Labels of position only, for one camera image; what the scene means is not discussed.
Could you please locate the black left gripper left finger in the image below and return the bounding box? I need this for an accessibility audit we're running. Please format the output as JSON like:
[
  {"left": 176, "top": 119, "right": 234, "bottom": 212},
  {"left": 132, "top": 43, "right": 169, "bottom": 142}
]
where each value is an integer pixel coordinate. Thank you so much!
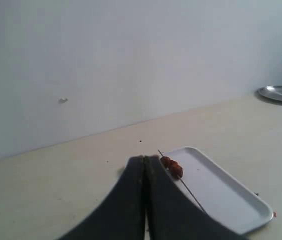
[{"left": 60, "top": 156, "right": 145, "bottom": 240}]

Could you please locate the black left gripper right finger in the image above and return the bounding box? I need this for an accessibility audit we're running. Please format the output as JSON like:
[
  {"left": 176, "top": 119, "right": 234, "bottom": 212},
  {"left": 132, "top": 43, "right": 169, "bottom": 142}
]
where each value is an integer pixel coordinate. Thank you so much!
[{"left": 143, "top": 155, "right": 246, "bottom": 240}]

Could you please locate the thin metal skewer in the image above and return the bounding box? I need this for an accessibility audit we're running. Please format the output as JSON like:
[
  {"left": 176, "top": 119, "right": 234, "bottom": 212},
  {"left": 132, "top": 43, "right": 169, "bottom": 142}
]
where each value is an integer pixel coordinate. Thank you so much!
[{"left": 157, "top": 149, "right": 206, "bottom": 213}]

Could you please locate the red fruit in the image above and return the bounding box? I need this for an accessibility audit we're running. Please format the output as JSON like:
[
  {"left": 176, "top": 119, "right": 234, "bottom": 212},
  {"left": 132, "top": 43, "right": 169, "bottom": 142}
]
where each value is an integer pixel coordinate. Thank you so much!
[
  {"left": 160, "top": 156, "right": 171, "bottom": 169},
  {"left": 168, "top": 159, "right": 179, "bottom": 173},
  {"left": 170, "top": 165, "right": 183, "bottom": 179}
]

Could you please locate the white rectangular plastic tray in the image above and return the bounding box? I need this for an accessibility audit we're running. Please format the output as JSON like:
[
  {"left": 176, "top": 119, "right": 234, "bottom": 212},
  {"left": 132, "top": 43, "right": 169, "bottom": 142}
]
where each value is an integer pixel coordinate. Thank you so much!
[{"left": 159, "top": 146, "right": 274, "bottom": 235}]

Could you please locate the round metal plate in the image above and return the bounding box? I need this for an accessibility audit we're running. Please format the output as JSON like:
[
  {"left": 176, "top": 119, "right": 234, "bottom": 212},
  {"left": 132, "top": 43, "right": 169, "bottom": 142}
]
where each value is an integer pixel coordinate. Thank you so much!
[{"left": 257, "top": 85, "right": 282, "bottom": 102}]

